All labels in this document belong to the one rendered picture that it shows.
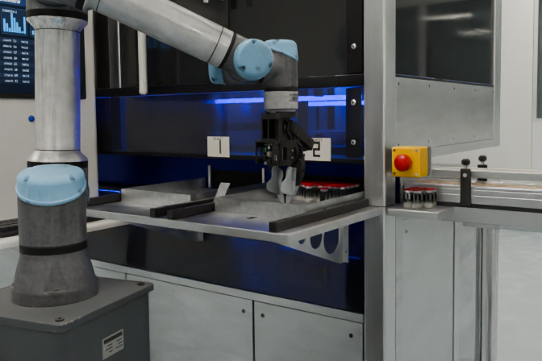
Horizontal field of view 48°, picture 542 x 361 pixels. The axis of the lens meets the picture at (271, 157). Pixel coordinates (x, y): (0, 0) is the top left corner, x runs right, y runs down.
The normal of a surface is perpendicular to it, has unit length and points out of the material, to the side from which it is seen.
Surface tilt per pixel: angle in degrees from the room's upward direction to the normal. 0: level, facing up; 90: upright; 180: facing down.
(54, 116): 90
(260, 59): 90
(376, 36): 90
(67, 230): 90
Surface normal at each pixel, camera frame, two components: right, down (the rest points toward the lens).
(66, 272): 0.55, -0.25
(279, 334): -0.59, 0.07
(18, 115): 0.81, 0.03
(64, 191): 0.64, 0.00
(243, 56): 0.27, 0.07
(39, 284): -0.07, -0.23
